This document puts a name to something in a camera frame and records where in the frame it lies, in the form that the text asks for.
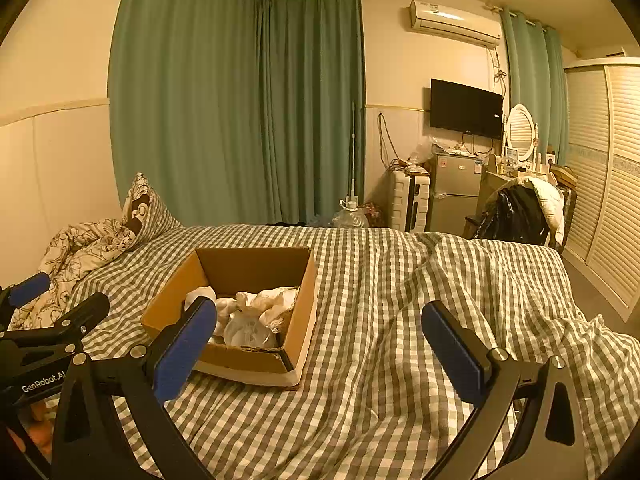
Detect white tissue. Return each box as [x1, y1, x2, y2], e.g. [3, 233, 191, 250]
[235, 287, 301, 330]

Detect silver mini fridge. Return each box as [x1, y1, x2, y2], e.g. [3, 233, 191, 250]
[427, 152, 486, 234]

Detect grey checked blanket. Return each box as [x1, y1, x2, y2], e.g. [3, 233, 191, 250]
[45, 224, 634, 480]

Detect green curtain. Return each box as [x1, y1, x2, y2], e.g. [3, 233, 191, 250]
[107, 0, 267, 227]
[255, 0, 366, 227]
[500, 7, 571, 167]

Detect checked pillow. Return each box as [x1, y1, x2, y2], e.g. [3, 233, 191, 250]
[121, 172, 184, 252]

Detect clear plastic bag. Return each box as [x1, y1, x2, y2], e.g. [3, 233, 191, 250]
[407, 142, 437, 167]

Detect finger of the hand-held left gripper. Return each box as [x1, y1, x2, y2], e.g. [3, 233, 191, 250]
[0, 271, 52, 332]
[0, 291, 111, 357]

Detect hanging wall cables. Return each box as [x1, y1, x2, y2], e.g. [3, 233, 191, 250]
[376, 112, 407, 172]

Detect thin white pole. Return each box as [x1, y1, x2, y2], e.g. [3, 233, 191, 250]
[348, 102, 360, 207]

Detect clear plastic water bottle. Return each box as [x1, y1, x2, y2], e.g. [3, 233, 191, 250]
[222, 310, 281, 349]

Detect white suitcase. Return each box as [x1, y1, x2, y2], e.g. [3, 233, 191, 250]
[389, 170, 431, 234]

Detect white air conditioner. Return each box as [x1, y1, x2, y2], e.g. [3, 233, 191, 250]
[407, 0, 503, 50]

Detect white louvred wardrobe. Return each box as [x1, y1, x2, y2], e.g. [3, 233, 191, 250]
[562, 57, 640, 325]

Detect white cloth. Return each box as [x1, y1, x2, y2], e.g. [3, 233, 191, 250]
[182, 286, 236, 317]

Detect air conditioner cable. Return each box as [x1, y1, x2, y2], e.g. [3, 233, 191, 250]
[490, 47, 509, 92]

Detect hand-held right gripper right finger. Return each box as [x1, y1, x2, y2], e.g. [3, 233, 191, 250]
[421, 301, 587, 480]

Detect person's left hand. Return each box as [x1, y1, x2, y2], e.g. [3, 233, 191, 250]
[11, 400, 54, 462]

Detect clear water jug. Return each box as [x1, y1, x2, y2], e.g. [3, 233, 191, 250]
[331, 199, 370, 230]

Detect cardboard box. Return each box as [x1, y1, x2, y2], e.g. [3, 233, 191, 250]
[141, 246, 319, 389]

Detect black wall television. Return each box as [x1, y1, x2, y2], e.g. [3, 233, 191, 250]
[428, 78, 505, 139]

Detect brown wooden chair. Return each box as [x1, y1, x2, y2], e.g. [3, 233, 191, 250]
[547, 165, 579, 252]

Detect floral quilt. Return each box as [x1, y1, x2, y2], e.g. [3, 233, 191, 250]
[10, 217, 142, 332]

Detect white padded jacket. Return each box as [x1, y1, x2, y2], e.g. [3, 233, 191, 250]
[500, 175, 566, 244]

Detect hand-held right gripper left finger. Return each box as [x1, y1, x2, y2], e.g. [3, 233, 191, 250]
[50, 296, 218, 480]

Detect black jacket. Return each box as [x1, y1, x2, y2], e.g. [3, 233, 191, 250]
[472, 185, 551, 247]

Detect white oval mirror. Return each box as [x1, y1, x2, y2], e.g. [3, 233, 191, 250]
[502, 103, 539, 162]

